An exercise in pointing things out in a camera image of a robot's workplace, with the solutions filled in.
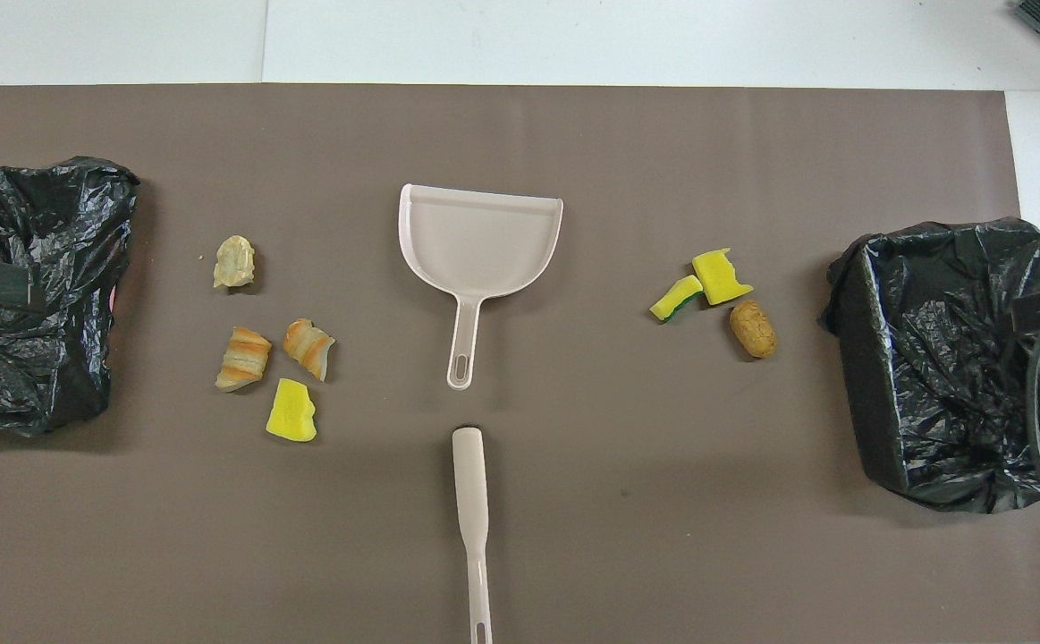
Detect pink plastic dustpan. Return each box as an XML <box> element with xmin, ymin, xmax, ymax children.
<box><xmin>397</xmin><ymin>183</ymin><xmax>564</xmax><ymax>392</ymax></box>

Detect pink hand brush black bristles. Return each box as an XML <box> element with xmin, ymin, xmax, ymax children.
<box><xmin>451</xmin><ymin>426</ymin><xmax>495</xmax><ymax>644</ymax></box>

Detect toy croissant piece pale end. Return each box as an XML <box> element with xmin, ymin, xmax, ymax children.
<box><xmin>283</xmin><ymin>318</ymin><xmax>336</xmax><ymax>383</ymax></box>

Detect yellow sponge block green base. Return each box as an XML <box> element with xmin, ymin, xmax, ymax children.
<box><xmin>266</xmin><ymin>377</ymin><xmax>318</xmax><ymax>443</ymax></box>

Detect striped toy croissant piece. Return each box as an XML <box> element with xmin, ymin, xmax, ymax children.
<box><xmin>215</xmin><ymin>326</ymin><xmax>273</xmax><ymax>393</ymax></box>

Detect pale toy bread chunk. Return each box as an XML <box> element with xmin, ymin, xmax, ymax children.
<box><xmin>213</xmin><ymin>234</ymin><xmax>257</xmax><ymax>290</ymax></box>

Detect open bin with black bag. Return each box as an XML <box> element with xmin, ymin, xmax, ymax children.
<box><xmin>819</xmin><ymin>216</ymin><xmax>1040</xmax><ymax>514</ymax></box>

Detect crumpled black trash bag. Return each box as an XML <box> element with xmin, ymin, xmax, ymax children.
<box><xmin>0</xmin><ymin>157</ymin><xmax>140</xmax><ymax>437</ymax></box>

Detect yellow green sponge wedge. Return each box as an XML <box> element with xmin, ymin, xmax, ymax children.
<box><xmin>649</xmin><ymin>275</ymin><xmax>705</xmax><ymax>324</ymax></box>

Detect yellow sponge piece notched edge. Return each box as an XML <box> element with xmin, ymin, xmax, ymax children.
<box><xmin>692</xmin><ymin>248</ymin><xmax>754</xmax><ymax>307</ymax></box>

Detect brown table mat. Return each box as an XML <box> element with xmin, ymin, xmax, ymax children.
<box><xmin>0</xmin><ymin>84</ymin><xmax>1040</xmax><ymax>644</ymax></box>

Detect brown toy potato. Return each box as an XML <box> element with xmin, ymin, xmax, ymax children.
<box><xmin>729</xmin><ymin>299</ymin><xmax>778</xmax><ymax>360</ymax></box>

